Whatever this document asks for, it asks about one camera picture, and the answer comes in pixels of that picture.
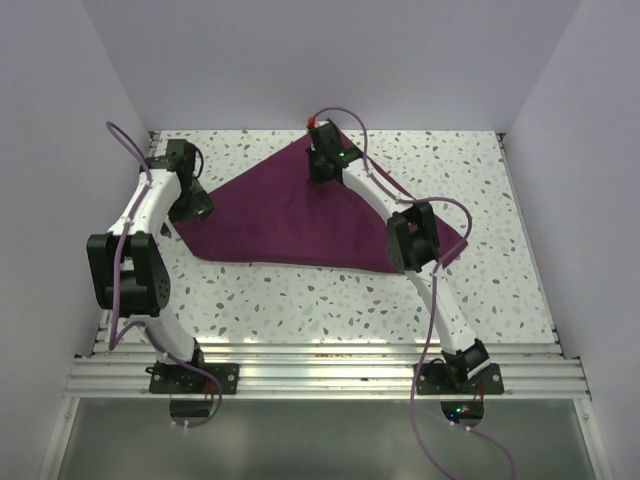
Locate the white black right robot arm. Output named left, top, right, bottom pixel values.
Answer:
left=306, top=118, right=490, bottom=393

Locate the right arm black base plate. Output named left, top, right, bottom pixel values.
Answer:
left=413, top=361, right=504, bottom=397

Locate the purple cloth mat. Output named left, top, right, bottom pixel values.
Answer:
left=172, top=127, right=469, bottom=275

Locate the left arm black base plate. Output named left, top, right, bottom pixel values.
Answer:
left=145, top=362, right=240, bottom=395

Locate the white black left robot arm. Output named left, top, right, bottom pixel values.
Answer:
left=87, top=140, right=214, bottom=393

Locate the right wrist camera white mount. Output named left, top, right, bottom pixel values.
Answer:
left=306, top=116, right=333, bottom=132

